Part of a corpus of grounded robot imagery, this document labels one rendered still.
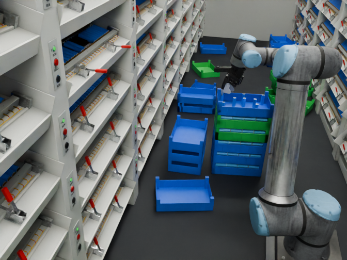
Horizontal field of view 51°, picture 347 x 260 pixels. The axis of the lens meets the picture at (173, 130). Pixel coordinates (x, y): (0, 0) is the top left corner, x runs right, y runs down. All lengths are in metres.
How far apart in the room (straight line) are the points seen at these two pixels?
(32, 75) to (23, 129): 0.14
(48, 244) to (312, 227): 0.96
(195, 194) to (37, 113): 1.29
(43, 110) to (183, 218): 1.15
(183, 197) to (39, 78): 1.30
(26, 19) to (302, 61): 0.88
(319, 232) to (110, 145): 0.90
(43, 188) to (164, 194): 1.13
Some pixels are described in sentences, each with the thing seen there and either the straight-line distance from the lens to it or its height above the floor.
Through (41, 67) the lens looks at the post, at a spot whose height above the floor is 1.01.
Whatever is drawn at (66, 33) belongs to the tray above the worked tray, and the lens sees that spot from 1.02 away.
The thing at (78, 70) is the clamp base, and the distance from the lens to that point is 1.16.
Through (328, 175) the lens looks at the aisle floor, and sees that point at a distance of 2.45.
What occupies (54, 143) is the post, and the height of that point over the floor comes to 0.80.
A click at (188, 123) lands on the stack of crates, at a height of 0.19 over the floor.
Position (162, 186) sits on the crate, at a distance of 2.09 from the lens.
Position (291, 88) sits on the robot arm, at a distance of 1.34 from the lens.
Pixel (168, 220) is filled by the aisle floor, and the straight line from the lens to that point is 1.90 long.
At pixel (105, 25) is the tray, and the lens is 1.58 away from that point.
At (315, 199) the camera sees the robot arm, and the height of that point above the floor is 0.39.
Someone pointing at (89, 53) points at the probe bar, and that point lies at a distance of 1.27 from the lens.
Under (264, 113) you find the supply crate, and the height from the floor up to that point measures 0.43.
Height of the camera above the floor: 1.30
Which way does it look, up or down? 29 degrees down
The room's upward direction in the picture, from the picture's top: 2 degrees clockwise
